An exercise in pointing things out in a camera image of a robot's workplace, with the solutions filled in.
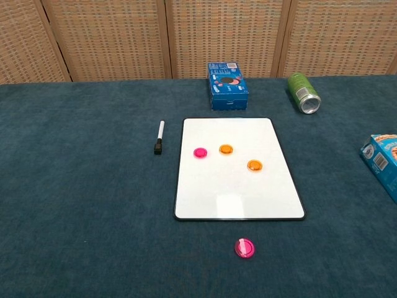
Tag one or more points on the plain pink round magnet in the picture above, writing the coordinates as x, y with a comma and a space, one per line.
200, 152

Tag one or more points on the orange round magnet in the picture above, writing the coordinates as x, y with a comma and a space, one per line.
255, 165
226, 149

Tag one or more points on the pink round magnet white strip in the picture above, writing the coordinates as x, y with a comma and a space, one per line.
248, 251

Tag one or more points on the white marker black cap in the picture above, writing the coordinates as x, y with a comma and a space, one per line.
161, 130

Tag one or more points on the blue Oreo cookie box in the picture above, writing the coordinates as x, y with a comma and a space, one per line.
228, 93

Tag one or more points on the green drink can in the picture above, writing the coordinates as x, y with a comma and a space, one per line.
299, 87

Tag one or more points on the woven wicker screen panel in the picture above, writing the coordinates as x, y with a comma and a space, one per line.
223, 31
108, 37
341, 34
18, 40

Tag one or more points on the dark teal table cloth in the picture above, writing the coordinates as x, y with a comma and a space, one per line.
77, 186

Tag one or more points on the blue chocolate chip cookie box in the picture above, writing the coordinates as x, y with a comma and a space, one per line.
381, 164

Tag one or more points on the white rectangular board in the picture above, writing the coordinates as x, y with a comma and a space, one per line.
235, 192

